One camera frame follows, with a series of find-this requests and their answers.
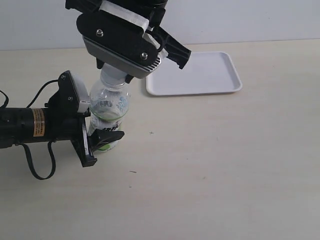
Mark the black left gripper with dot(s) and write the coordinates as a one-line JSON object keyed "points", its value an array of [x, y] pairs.
{"points": [[67, 122]]}

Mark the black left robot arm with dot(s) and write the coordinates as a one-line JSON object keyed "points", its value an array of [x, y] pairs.
{"points": [[20, 126]]}

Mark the clear lime drink bottle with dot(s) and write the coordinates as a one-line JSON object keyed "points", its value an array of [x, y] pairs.
{"points": [[108, 106]]}

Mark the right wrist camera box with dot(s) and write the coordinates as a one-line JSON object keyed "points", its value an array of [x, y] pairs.
{"points": [[114, 42]]}

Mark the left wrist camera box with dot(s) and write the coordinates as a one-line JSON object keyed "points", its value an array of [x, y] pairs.
{"points": [[73, 94]]}

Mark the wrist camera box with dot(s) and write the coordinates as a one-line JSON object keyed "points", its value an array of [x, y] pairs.
{"points": [[73, 94], [114, 42]]}

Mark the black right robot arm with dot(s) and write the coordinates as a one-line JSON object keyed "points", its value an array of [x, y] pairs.
{"points": [[127, 35]]}

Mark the white plastic tray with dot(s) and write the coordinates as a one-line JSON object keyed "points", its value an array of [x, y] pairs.
{"points": [[210, 72]]}

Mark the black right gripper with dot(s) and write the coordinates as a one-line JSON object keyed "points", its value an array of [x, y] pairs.
{"points": [[147, 15]]}

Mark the white bottle cap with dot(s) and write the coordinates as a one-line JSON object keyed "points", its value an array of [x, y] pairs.
{"points": [[112, 76]]}

